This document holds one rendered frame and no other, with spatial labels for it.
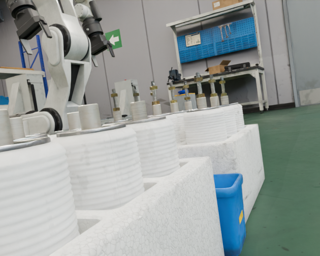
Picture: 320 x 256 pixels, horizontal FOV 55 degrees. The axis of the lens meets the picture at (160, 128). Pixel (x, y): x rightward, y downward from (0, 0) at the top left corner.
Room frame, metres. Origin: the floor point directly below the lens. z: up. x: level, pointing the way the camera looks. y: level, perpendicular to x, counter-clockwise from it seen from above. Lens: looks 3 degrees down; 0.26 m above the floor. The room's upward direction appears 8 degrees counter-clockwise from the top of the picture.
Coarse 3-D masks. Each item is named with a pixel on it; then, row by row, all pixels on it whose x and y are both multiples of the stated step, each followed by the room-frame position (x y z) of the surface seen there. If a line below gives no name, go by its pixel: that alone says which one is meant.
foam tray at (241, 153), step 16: (256, 128) 0.92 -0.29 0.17; (192, 144) 0.67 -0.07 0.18; (208, 144) 0.64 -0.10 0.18; (224, 144) 0.62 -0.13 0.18; (240, 144) 0.68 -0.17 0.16; (256, 144) 0.88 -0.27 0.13; (224, 160) 0.62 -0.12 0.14; (240, 160) 0.66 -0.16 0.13; (256, 160) 0.85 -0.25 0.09; (256, 176) 0.82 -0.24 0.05; (256, 192) 0.79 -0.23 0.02
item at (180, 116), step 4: (184, 112) 0.84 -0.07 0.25; (180, 116) 0.82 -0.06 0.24; (180, 120) 0.82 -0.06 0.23; (180, 124) 0.82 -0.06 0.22; (180, 128) 0.83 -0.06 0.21; (184, 128) 0.83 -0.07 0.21; (180, 132) 0.83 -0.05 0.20; (184, 132) 0.83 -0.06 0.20; (180, 136) 0.82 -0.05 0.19; (184, 136) 0.83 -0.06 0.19
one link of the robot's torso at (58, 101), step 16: (48, 48) 1.24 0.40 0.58; (48, 64) 1.26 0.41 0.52; (64, 64) 1.23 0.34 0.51; (80, 64) 1.34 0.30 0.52; (64, 80) 1.26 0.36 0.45; (80, 80) 1.36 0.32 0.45; (48, 96) 1.33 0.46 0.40; (64, 96) 1.28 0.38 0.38; (80, 96) 1.36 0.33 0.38; (48, 112) 1.30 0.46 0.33; (64, 112) 1.30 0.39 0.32; (64, 128) 1.31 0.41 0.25
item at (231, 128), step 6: (222, 108) 0.78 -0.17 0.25; (228, 108) 0.78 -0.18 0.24; (228, 114) 0.78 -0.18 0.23; (234, 114) 0.80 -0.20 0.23; (228, 120) 0.78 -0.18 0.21; (234, 120) 0.79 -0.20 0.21; (228, 126) 0.78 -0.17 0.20; (234, 126) 0.79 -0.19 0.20; (228, 132) 0.78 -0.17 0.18; (234, 132) 0.79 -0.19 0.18
